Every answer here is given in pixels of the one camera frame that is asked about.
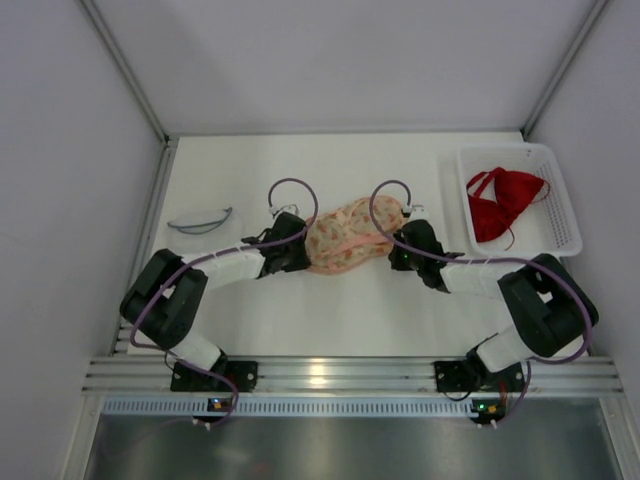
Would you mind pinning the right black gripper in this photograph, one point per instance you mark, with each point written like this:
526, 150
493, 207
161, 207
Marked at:
403, 245

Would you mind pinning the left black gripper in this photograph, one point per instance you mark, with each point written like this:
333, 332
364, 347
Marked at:
296, 245

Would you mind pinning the pink floral mesh laundry bag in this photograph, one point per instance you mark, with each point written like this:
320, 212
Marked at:
343, 239

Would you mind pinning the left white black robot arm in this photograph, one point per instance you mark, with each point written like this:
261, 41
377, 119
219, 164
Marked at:
163, 301

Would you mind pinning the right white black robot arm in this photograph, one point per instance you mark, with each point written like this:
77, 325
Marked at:
547, 308

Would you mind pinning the red bra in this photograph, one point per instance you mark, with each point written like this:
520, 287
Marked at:
498, 197

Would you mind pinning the clear plastic dome insert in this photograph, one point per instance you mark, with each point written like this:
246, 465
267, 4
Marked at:
204, 231

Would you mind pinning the white plastic basket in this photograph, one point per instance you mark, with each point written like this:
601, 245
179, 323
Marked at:
547, 226

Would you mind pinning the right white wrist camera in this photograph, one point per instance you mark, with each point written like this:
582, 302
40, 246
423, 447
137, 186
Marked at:
414, 212

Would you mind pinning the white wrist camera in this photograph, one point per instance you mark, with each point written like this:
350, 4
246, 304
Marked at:
291, 208
414, 212

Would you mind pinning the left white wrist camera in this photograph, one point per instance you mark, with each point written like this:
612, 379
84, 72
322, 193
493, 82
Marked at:
291, 208

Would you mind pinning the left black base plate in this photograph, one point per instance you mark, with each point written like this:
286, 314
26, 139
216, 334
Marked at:
243, 374

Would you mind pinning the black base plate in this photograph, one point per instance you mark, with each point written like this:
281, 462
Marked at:
243, 374
471, 376

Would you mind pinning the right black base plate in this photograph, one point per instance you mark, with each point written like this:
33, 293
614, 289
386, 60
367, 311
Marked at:
471, 376

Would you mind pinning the aluminium mounting rail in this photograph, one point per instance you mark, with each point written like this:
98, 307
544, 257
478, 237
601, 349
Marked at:
585, 377

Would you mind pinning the grey slotted cable duct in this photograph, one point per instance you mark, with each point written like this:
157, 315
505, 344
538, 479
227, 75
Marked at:
348, 407

